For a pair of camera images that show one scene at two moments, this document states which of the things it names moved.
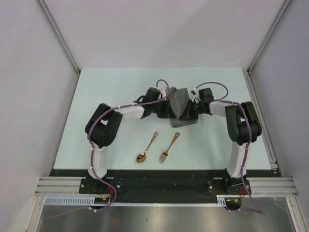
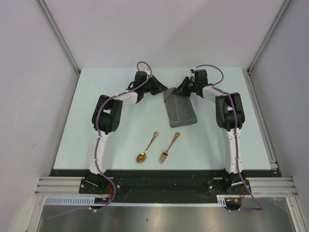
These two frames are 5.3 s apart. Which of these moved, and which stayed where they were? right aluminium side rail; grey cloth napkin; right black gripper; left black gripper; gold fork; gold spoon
Moved: left black gripper; right black gripper
Stayed: gold fork; grey cloth napkin; right aluminium side rail; gold spoon
